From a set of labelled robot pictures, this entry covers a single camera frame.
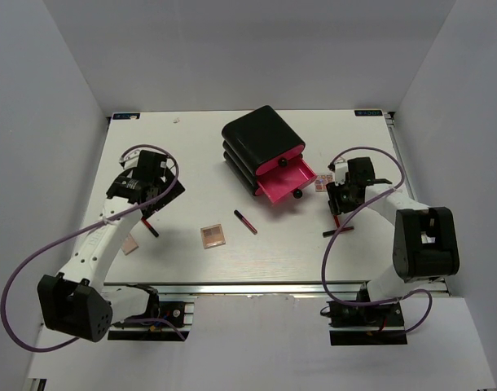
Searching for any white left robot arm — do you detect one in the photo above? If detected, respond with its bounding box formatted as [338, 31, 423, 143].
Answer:
[37, 150, 184, 342]

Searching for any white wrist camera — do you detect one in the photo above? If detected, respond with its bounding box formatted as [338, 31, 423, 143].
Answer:
[328, 159, 348, 184]
[119, 150, 140, 170]

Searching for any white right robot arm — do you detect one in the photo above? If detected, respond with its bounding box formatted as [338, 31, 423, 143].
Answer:
[326, 157, 460, 325]

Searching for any four-colour eyeshadow palette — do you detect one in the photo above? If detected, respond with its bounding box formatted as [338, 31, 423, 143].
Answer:
[200, 224, 226, 249]

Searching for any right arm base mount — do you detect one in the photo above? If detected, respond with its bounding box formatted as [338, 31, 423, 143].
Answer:
[319, 301, 407, 346]

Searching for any pink top drawer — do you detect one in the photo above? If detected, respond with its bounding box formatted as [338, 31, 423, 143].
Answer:
[254, 151, 305, 177]

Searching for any black drawer organizer cabinet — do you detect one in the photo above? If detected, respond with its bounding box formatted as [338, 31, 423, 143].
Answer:
[221, 105, 306, 200]

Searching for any dark red lip gloss tube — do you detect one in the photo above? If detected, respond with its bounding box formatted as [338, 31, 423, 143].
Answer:
[322, 226, 355, 239]

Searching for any red lip gloss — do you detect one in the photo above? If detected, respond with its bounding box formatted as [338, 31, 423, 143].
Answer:
[142, 218, 160, 238]

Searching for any left blue corner label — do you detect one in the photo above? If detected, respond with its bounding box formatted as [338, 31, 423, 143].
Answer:
[112, 113, 140, 121]

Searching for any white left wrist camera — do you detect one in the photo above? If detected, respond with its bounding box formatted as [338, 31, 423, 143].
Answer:
[119, 150, 140, 170]

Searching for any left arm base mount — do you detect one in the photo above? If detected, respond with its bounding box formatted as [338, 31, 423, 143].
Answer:
[108, 295, 196, 342]

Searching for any pink blush palette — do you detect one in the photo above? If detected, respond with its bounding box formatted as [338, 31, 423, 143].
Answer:
[121, 234, 139, 256]

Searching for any pink bottom drawer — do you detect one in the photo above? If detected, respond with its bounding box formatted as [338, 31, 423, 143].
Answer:
[253, 187, 264, 196]

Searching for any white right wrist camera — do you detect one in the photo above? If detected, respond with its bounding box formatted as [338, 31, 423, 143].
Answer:
[328, 159, 348, 184]

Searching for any aluminium table front rail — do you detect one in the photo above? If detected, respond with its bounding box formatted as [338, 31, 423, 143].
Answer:
[104, 282, 450, 297]

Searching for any blue corner label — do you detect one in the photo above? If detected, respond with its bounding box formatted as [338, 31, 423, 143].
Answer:
[112, 113, 140, 121]
[354, 109, 383, 116]

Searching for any floral pink palette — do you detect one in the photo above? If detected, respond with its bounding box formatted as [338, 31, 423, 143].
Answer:
[314, 173, 333, 192]

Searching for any right blue corner label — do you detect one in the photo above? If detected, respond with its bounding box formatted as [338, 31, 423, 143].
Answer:
[354, 109, 383, 116]

